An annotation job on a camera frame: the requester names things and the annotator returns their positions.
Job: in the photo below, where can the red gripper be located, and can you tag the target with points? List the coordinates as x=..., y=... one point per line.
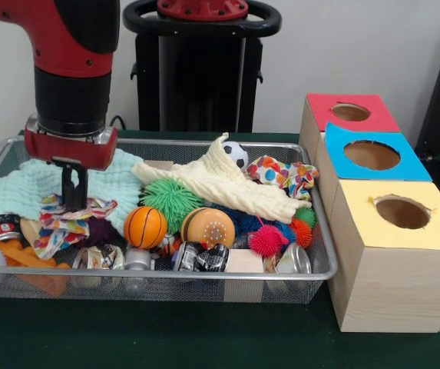
x=70, y=151

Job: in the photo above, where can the colourful polka dot cloth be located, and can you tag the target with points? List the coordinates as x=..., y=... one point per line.
x=56, y=238
x=277, y=173

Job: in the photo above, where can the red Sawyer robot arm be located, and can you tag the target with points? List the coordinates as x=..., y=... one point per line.
x=70, y=96

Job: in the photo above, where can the shallow mesh bin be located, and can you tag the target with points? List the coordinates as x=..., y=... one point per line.
x=166, y=286

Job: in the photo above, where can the wooden box with three holes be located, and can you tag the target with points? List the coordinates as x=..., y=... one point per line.
x=392, y=288

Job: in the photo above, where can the mint green waffle cloth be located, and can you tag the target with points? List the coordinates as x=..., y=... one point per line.
x=127, y=180

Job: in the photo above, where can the orange toy basketball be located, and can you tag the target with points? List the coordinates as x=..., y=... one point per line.
x=144, y=227

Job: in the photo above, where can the green spiky rubber ball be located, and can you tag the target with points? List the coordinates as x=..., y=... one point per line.
x=166, y=198

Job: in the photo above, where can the hamburger toy ball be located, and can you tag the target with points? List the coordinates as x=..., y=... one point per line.
x=206, y=228

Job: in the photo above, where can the cream waffle cloth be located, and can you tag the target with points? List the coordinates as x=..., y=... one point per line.
x=235, y=188

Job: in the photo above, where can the small toy soccer ball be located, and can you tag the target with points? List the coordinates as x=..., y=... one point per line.
x=237, y=153

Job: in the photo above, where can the crushed silver can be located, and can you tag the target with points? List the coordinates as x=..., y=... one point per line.
x=298, y=261

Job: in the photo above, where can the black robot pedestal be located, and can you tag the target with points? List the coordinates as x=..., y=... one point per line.
x=189, y=96

